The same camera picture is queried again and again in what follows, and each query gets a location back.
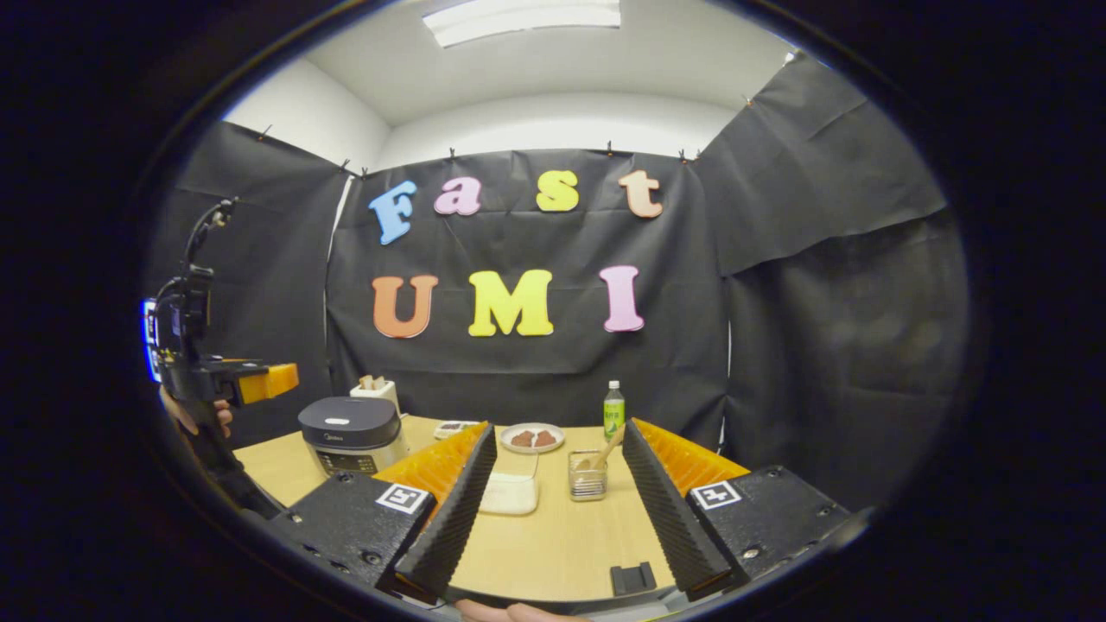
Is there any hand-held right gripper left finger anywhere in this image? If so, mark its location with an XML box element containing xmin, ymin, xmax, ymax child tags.
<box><xmin>268</xmin><ymin>422</ymin><xmax>499</xmax><ymax>597</ymax></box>

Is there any wooden spoon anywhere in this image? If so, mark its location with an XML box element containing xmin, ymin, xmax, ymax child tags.
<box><xmin>577</xmin><ymin>423</ymin><xmax>626</xmax><ymax>472</ymax></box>

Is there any clear rice container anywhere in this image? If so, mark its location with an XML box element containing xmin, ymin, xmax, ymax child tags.
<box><xmin>478</xmin><ymin>454</ymin><xmax>541</xmax><ymax>517</ymax></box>

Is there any white toaster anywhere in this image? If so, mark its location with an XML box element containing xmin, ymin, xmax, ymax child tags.
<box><xmin>350</xmin><ymin>375</ymin><xmax>403</xmax><ymax>416</ymax></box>

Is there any white round plate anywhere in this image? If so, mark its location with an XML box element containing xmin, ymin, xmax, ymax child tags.
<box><xmin>500</xmin><ymin>422</ymin><xmax>566</xmax><ymax>454</ymax></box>

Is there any dark grey rice cooker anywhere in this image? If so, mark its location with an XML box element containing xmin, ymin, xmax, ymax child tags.
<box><xmin>298</xmin><ymin>396</ymin><xmax>409</xmax><ymax>478</ymax></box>

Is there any black backdrop cloth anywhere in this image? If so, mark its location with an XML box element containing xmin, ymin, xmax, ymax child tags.
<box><xmin>143</xmin><ymin>52</ymin><xmax>969</xmax><ymax>511</ymax></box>

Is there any green drink bottle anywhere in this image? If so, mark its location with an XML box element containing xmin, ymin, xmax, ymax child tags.
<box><xmin>603</xmin><ymin>380</ymin><xmax>626</xmax><ymax>440</ymax></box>

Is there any wire chopstick holder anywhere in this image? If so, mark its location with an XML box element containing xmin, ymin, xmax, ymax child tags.
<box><xmin>568</xmin><ymin>449</ymin><xmax>608</xmax><ymax>502</ymax></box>

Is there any white rice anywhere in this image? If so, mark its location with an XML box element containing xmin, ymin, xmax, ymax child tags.
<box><xmin>480</xmin><ymin>475</ymin><xmax>538</xmax><ymax>515</ymax></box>

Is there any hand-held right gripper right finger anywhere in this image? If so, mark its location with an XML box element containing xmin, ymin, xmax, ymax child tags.
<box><xmin>622</xmin><ymin>418</ymin><xmax>869</xmax><ymax>603</ymax></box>

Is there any large ceiling light panel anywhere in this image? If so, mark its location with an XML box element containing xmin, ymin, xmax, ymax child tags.
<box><xmin>422</xmin><ymin>0</ymin><xmax>623</xmax><ymax>48</ymax></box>

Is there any computer monitor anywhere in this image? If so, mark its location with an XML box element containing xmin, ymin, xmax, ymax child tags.
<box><xmin>141</xmin><ymin>298</ymin><xmax>162</xmax><ymax>383</ymax></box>

